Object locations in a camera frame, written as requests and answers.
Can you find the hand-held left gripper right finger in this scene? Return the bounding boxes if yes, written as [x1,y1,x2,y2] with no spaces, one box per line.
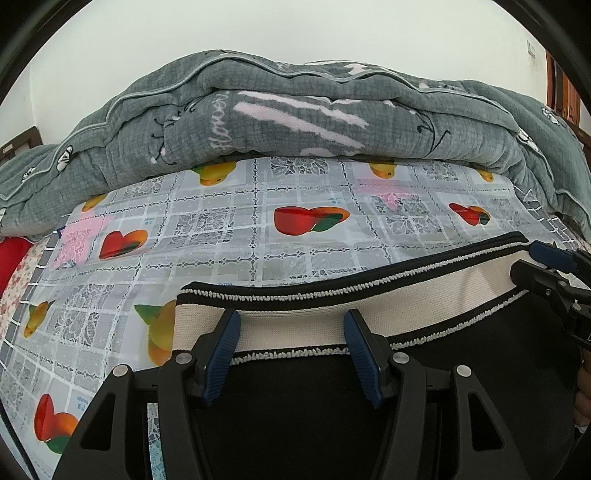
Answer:
[342,308,539,480]

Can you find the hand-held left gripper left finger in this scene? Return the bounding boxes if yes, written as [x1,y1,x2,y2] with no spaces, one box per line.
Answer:
[53,308,242,480]

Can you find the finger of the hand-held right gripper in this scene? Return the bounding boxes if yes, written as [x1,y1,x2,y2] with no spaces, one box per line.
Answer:
[510,260,578,326]
[529,240,591,278]

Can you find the black pants with white stripe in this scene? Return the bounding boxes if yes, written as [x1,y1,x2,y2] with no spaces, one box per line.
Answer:
[174,232,591,480]

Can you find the person's right hand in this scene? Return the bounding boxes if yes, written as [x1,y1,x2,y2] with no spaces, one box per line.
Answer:
[574,355,591,428]

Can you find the grey checked cloth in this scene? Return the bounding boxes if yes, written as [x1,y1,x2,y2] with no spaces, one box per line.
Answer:
[512,182,578,236]

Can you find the fruit print plastic sheet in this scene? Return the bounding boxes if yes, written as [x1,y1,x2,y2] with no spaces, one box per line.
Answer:
[0,154,573,480]

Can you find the dark wooden bed end board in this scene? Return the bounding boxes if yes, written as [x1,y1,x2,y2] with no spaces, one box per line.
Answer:
[0,127,41,160]
[568,117,591,155]

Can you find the brown wooden door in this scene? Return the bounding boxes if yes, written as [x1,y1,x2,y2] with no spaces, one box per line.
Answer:
[545,51,591,139]

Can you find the floral bed sheet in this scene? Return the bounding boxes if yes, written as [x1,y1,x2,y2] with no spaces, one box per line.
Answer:
[0,239,63,326]

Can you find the red cloth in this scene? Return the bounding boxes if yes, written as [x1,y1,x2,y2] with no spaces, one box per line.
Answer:
[0,236,33,296]

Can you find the grey floral quilt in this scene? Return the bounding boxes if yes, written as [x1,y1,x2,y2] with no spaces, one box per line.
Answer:
[0,48,591,241]

